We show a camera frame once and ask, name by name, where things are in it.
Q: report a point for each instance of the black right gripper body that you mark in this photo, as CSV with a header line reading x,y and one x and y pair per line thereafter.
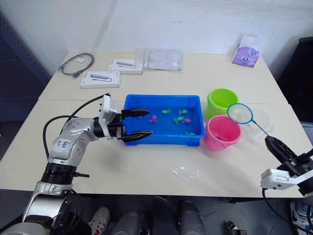
x,y
302,164

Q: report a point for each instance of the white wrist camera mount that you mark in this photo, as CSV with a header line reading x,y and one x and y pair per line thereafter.
x,y
108,107
276,178

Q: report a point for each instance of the pink toy octopus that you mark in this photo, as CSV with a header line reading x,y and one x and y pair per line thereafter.
x,y
154,119

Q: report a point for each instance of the white blue sneaker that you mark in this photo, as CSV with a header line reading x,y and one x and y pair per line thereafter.
x,y
299,215

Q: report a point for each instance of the clear plastic cup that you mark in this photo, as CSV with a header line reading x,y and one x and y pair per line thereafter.
x,y
260,133

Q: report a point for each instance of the purple tissue pack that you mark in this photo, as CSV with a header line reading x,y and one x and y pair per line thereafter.
x,y
244,57

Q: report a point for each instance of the dark grey rounded shape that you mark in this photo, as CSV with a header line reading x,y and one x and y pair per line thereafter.
x,y
190,219
133,224

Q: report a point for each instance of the clear plastic bag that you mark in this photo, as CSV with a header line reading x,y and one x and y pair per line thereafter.
x,y
163,60

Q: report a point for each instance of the green toy fish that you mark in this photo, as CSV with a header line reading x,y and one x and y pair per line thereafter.
x,y
178,119
166,111
190,133
183,111

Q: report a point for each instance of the pink toy fish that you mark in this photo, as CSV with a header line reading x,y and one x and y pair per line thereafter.
x,y
187,121

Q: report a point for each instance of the white red patterned shoe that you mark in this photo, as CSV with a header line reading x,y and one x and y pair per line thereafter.
x,y
99,220

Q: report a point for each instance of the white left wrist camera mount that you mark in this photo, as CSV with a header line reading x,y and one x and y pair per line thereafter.
x,y
108,107

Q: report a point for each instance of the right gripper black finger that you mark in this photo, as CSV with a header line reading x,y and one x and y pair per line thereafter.
x,y
272,148
281,148

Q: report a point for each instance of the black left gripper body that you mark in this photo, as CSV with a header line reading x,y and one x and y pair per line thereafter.
x,y
115,127

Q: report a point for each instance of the blue hoop fishing net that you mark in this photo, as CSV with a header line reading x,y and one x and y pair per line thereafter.
x,y
261,129

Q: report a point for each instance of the small white paper tag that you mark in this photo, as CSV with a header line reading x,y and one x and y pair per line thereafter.
x,y
79,60

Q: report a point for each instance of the blue plastic tub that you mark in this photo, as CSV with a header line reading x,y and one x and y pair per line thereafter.
x,y
171,140

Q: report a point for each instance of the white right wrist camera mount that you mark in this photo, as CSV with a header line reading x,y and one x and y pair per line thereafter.
x,y
276,178

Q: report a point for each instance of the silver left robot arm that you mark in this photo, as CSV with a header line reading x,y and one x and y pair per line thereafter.
x,y
71,144

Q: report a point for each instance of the white adapter product box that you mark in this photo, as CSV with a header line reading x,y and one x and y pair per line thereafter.
x,y
100,80
124,66

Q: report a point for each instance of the pink plastic bucket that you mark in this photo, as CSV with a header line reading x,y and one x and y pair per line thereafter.
x,y
215,144

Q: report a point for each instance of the green plastic bucket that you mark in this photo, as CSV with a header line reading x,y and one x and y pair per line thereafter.
x,y
215,107

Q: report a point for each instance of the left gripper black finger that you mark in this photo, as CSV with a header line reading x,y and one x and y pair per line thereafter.
x,y
135,112
137,136

